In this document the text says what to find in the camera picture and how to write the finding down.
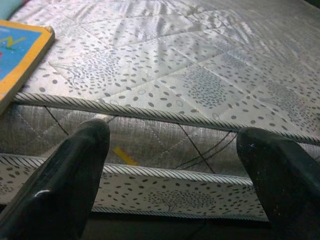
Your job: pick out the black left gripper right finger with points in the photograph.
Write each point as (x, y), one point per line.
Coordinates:
(285, 190)

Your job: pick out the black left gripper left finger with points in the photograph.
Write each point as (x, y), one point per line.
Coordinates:
(57, 190)

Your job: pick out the blue orange-bordered children's book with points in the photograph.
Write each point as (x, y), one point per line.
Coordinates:
(17, 57)

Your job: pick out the yellow tape strip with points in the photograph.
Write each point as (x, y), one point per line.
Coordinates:
(125, 155)

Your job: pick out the thin dotted mattress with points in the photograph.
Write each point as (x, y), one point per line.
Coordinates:
(140, 195)

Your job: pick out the thick quilted dotted mattress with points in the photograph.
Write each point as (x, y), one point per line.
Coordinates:
(175, 62)

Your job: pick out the dark bed frame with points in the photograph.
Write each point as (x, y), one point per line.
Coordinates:
(150, 230)

